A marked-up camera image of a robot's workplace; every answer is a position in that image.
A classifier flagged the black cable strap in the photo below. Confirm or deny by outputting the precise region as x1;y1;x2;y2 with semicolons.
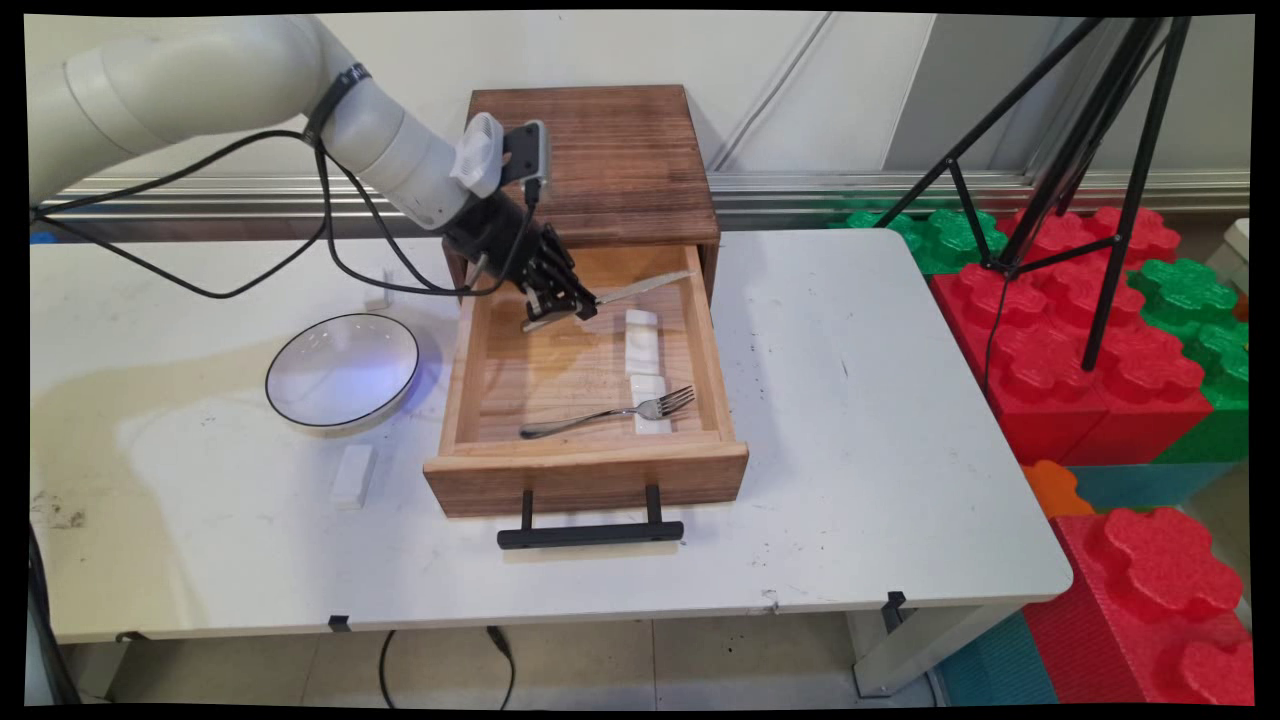
302;63;374;147

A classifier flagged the silver fork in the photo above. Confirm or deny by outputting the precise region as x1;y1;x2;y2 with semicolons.
518;386;696;440

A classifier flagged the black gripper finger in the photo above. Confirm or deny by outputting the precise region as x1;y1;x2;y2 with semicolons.
534;226;600;320
514;254;581;324

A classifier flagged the thin black tripod cable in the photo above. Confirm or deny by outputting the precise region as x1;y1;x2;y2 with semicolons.
983;275;1013;401

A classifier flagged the light wooden drawer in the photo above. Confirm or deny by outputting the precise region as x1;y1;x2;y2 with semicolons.
423;243;750;519

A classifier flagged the orange foam block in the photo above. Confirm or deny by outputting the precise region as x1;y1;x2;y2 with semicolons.
1020;460;1097;519

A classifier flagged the small green foam block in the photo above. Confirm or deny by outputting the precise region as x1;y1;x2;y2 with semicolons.
828;208;1007;277

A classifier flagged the white vented camera mount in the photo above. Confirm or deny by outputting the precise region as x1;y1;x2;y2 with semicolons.
450;112;507;199

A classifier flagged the large red foam block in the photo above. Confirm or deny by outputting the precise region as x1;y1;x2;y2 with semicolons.
930;206;1216;467

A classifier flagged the black tripod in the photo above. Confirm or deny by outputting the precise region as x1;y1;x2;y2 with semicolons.
902;15;1193;373

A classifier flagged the black drawer handle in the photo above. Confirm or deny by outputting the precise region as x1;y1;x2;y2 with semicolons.
497;484;686;551

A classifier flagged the tall green foam block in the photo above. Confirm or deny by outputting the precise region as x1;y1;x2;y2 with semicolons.
1128;258;1251;466

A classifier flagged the teal foam block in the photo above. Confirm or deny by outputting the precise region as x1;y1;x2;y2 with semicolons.
1065;462;1237;514
935;610;1061;706

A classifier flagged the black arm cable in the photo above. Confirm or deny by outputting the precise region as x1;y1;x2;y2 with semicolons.
35;128;541;299
33;140;337;301

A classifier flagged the silver table knife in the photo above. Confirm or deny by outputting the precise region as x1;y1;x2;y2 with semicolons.
520;269;699;334

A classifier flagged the white bowl with black rim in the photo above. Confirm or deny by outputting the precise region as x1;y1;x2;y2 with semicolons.
264;313;421;432

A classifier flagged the dark wooden drawer cabinet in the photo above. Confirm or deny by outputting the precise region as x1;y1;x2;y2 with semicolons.
442;85;721;301

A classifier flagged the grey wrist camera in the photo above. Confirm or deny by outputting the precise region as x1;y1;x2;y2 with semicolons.
500;120;552;206

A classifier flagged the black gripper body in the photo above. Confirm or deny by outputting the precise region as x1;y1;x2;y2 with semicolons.
443;193;547;287

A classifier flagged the white table leg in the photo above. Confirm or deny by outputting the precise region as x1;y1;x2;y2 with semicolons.
846;600;1023;699

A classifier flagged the black cable under table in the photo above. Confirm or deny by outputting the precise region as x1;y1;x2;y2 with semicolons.
377;627;518;711

